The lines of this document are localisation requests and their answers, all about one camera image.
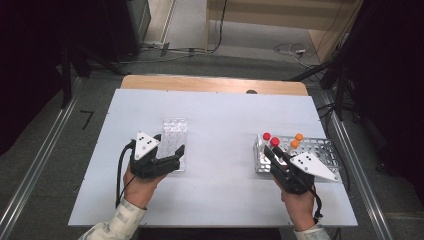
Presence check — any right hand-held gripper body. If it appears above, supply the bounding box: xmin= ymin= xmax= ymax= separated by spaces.
xmin=270 ymin=152 xmax=339 ymax=196

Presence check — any white floor cable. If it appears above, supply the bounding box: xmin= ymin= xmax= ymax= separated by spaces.
xmin=273 ymin=42 xmax=322 ymax=69

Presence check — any black hanging cable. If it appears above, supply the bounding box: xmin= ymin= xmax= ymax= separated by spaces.
xmin=211 ymin=0 xmax=229 ymax=54

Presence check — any dark grey cabinet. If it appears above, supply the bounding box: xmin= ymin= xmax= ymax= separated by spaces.
xmin=125 ymin=0 xmax=152 ymax=46

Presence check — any black metal stand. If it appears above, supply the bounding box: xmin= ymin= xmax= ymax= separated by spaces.
xmin=334 ymin=61 xmax=347 ymax=122
xmin=60 ymin=44 xmax=74 ymax=110

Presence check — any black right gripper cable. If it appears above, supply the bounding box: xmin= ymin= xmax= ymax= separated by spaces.
xmin=310 ymin=185 xmax=325 ymax=225

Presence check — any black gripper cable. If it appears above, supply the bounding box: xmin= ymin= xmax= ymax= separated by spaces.
xmin=114 ymin=139 xmax=138 ymax=208
xmin=310 ymin=185 xmax=325 ymax=225

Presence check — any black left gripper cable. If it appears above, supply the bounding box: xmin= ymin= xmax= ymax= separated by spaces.
xmin=114 ymin=139 xmax=138 ymax=208

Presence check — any dark curtain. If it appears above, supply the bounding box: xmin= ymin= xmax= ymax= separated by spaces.
xmin=328 ymin=0 xmax=424 ymax=201
xmin=0 ymin=0 xmax=129 ymax=158

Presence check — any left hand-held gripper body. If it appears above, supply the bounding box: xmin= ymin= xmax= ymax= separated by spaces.
xmin=129 ymin=132 xmax=174 ymax=180

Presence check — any person's left hand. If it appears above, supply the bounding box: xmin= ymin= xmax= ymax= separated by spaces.
xmin=123 ymin=164 xmax=164 ymax=209

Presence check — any metal test tube rack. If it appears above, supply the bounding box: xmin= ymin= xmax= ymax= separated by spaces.
xmin=254 ymin=133 xmax=342 ymax=183

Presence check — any clear plastic tube rack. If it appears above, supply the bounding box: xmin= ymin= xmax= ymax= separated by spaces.
xmin=155 ymin=117 xmax=188 ymax=173

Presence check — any wooden cabinet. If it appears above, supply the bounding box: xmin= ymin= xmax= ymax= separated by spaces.
xmin=205 ymin=0 xmax=365 ymax=64

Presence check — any person's right hand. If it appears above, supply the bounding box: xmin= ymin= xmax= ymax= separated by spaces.
xmin=274 ymin=178 xmax=317 ymax=232

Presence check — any metal floor rail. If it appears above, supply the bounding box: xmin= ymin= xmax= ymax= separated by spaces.
xmin=0 ymin=75 xmax=86 ymax=240
xmin=319 ymin=89 xmax=396 ymax=240

